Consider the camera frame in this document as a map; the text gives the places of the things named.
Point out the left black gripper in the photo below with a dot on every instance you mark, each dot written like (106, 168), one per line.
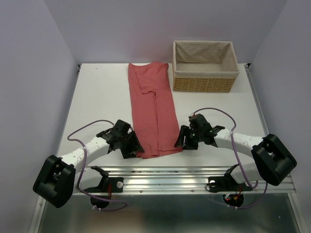
(134, 145)

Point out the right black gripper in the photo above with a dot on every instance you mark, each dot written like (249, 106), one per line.
(184, 131)

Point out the red t shirt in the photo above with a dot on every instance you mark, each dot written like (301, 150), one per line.
(153, 111)

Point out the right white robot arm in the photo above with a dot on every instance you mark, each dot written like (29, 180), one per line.
(272, 160)

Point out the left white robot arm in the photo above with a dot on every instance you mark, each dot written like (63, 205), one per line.
(60, 176)

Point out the wicker basket with liner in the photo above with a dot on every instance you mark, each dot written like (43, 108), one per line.
(204, 66)

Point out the aluminium mounting rail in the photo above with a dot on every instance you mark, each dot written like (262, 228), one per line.
(168, 180)

